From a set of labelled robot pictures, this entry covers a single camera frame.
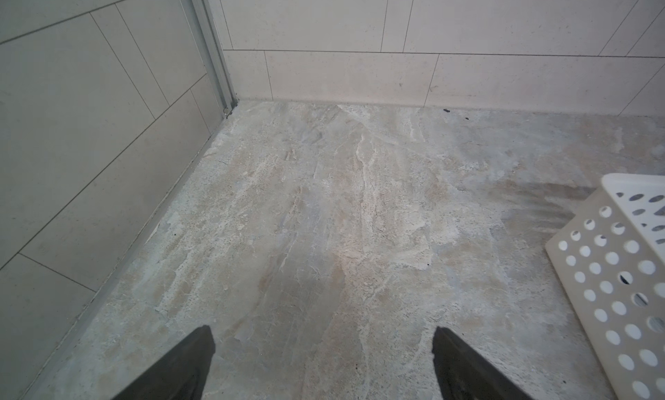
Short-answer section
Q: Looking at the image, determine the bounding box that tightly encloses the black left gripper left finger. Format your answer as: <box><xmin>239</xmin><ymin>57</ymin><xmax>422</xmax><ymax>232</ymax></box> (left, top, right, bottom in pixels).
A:
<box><xmin>113</xmin><ymin>325</ymin><xmax>216</xmax><ymax>400</ymax></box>

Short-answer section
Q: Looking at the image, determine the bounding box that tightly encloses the white perforated plastic bin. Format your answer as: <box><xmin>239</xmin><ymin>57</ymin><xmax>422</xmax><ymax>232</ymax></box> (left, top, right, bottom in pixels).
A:
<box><xmin>546</xmin><ymin>173</ymin><xmax>664</xmax><ymax>399</ymax></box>

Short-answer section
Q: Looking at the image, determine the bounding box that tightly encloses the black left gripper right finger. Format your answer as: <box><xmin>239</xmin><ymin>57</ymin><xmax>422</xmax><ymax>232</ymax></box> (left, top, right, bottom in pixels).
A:
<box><xmin>432</xmin><ymin>327</ymin><xmax>532</xmax><ymax>400</ymax></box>

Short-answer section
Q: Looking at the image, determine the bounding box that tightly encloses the grey metal corner post left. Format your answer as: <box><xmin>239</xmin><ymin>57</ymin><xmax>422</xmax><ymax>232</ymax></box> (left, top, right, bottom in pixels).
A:
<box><xmin>181</xmin><ymin>0</ymin><xmax>238</xmax><ymax>118</ymax></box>

